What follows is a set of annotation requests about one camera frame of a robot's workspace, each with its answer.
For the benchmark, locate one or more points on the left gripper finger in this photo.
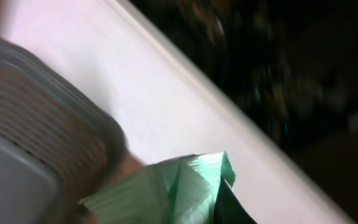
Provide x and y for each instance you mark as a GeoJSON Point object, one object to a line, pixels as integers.
{"type": "Point", "coordinates": [227, 209]}

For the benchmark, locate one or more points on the mint green packet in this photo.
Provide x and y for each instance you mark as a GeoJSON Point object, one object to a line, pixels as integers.
{"type": "Point", "coordinates": [180, 190]}

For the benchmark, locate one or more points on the grey plastic mesh basket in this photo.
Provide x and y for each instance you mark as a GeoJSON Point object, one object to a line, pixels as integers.
{"type": "Point", "coordinates": [56, 145]}

